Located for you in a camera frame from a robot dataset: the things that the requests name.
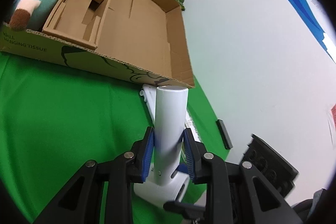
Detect brown cardboard insert tray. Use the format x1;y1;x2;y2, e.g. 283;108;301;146
42;0;111;50

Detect white hair dryer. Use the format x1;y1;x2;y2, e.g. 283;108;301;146
133;85;190;210

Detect black bar on table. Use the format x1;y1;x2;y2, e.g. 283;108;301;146
216;119;233;150

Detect white boxed item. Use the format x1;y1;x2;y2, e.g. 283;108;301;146
139;84;201;141

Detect green table cloth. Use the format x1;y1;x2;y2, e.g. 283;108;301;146
1;53;151;223

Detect large flat cardboard box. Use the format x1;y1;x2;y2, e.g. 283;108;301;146
1;0;194;88

